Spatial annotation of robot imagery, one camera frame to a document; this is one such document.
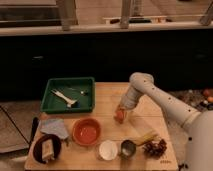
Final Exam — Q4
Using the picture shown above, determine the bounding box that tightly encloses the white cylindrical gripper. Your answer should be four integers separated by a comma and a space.
115, 86, 144, 122

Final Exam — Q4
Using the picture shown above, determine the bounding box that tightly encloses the orange apple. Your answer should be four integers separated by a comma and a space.
114, 110, 126, 123

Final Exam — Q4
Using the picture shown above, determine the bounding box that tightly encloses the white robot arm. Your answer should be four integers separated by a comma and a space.
114, 72, 213, 171

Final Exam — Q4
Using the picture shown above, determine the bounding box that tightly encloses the red bowl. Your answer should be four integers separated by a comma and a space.
72, 118, 101, 147

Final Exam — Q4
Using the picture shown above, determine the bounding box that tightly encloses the yellow banana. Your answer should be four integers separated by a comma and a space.
136, 132, 157, 146

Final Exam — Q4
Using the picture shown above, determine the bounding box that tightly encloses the wooden table board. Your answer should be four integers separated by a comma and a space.
24, 82, 178, 171

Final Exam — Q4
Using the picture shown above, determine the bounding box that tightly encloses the metal cup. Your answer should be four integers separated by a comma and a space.
120, 140, 136, 158

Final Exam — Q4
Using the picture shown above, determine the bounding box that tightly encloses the white cup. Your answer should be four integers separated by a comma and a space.
98, 140, 118, 161

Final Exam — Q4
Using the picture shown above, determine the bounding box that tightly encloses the metal spoon in tray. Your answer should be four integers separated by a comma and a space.
68, 87, 88, 95

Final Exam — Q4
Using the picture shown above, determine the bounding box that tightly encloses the bunch of dark grapes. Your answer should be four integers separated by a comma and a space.
143, 139, 167, 158

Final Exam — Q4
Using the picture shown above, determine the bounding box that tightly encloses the white plastic fork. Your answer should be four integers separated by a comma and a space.
51, 89, 77, 107

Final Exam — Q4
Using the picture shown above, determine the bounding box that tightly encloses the green plastic tray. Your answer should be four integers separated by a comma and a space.
41, 77, 95, 114

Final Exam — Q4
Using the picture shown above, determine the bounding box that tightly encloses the blue-grey cloth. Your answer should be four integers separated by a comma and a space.
40, 119, 69, 140

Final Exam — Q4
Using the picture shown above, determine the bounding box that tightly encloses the tan sponge block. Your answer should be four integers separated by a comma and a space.
42, 139, 54, 162

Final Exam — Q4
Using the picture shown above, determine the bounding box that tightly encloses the dark round plate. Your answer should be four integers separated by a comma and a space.
33, 134, 61, 164

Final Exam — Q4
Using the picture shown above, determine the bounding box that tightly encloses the black handled knife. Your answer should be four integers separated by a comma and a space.
29, 117, 39, 146

